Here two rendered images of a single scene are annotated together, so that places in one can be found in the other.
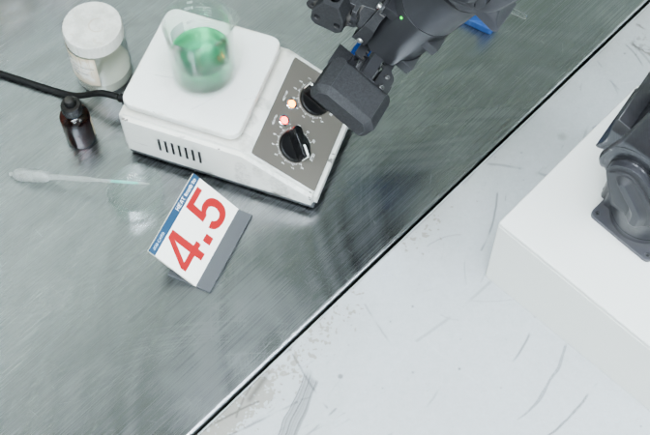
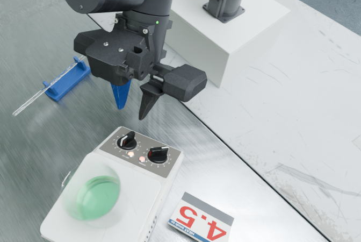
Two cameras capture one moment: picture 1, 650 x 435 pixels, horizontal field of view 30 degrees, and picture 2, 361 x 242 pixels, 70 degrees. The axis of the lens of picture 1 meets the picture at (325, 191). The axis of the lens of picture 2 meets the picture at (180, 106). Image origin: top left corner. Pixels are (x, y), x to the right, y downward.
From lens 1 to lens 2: 84 cm
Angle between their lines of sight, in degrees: 43
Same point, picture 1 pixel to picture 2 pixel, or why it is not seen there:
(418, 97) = not seen: hidden behind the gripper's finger
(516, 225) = (231, 48)
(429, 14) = not seen: outside the picture
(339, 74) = (181, 76)
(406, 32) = (163, 27)
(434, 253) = (208, 106)
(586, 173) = (203, 21)
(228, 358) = (271, 208)
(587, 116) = not seen: hidden behind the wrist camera
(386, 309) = (238, 128)
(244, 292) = (232, 198)
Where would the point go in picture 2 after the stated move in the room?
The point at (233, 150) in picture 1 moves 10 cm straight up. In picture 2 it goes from (163, 190) to (161, 168)
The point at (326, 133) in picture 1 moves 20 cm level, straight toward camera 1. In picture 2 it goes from (146, 141) to (262, 148)
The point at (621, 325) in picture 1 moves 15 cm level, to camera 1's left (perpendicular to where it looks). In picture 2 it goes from (272, 24) to (284, 84)
